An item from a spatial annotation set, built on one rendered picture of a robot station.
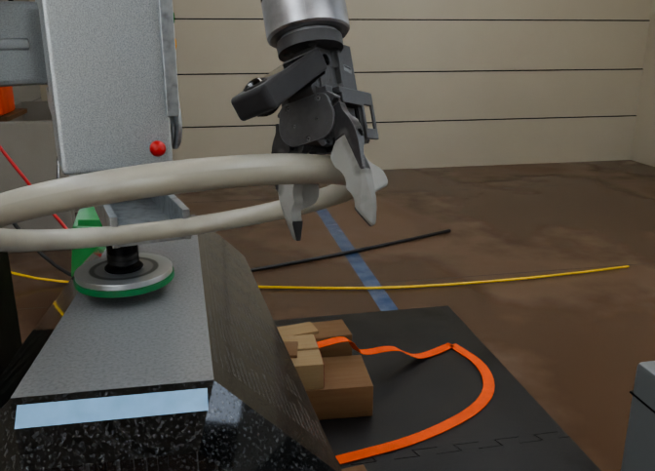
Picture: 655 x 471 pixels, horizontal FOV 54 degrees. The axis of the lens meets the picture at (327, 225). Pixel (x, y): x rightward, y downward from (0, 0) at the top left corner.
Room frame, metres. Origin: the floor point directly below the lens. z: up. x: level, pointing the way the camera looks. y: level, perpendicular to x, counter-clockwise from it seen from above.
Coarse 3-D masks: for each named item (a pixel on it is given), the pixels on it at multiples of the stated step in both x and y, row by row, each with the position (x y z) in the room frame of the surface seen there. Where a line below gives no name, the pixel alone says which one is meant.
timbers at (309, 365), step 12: (288, 336) 2.25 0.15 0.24; (300, 336) 2.25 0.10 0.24; (312, 336) 2.25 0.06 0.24; (300, 348) 2.16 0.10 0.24; (312, 348) 2.17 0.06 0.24; (300, 360) 2.07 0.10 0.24; (312, 360) 2.07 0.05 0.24; (300, 372) 2.03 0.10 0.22; (312, 372) 2.04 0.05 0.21; (324, 372) 2.05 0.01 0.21; (312, 384) 2.04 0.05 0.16; (324, 384) 2.05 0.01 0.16
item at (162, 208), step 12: (108, 204) 1.01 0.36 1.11; (120, 204) 1.20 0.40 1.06; (132, 204) 1.20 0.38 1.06; (144, 204) 1.19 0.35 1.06; (156, 204) 1.19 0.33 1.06; (168, 204) 1.08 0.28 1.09; (180, 204) 1.01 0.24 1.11; (108, 216) 0.94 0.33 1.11; (120, 216) 1.10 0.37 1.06; (132, 216) 1.10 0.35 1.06; (144, 216) 1.10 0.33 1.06; (156, 216) 1.09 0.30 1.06; (168, 216) 1.09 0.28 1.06; (180, 216) 0.99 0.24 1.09; (156, 240) 0.95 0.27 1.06; (168, 240) 0.96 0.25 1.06
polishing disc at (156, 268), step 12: (84, 264) 1.39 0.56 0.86; (96, 264) 1.39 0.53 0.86; (144, 264) 1.39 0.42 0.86; (156, 264) 1.39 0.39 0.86; (168, 264) 1.39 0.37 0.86; (84, 276) 1.31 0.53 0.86; (96, 276) 1.31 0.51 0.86; (108, 276) 1.31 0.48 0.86; (120, 276) 1.31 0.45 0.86; (132, 276) 1.31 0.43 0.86; (144, 276) 1.31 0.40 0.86; (156, 276) 1.31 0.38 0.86; (96, 288) 1.26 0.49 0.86; (108, 288) 1.26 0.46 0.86; (120, 288) 1.26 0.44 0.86; (132, 288) 1.27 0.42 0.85
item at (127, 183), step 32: (192, 160) 0.56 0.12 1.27; (224, 160) 0.57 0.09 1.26; (256, 160) 0.58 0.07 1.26; (288, 160) 0.60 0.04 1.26; (320, 160) 0.63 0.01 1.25; (32, 192) 0.55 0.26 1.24; (64, 192) 0.54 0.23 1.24; (96, 192) 0.54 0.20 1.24; (128, 192) 0.54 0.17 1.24; (160, 192) 0.55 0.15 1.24; (320, 192) 0.89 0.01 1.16; (0, 224) 0.57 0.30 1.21; (128, 224) 0.94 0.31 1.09; (160, 224) 0.96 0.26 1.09; (192, 224) 0.97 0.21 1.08; (224, 224) 0.97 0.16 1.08
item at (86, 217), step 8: (88, 208) 2.93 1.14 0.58; (80, 216) 2.89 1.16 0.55; (88, 216) 2.88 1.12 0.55; (96, 216) 2.88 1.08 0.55; (80, 224) 2.86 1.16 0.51; (88, 224) 2.86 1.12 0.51; (96, 224) 2.86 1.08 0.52; (88, 248) 2.81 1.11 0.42; (96, 248) 2.81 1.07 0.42; (72, 256) 2.83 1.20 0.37; (80, 256) 2.80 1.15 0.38; (88, 256) 2.80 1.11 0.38; (72, 264) 2.82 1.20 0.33; (80, 264) 2.79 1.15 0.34; (72, 272) 2.81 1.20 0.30
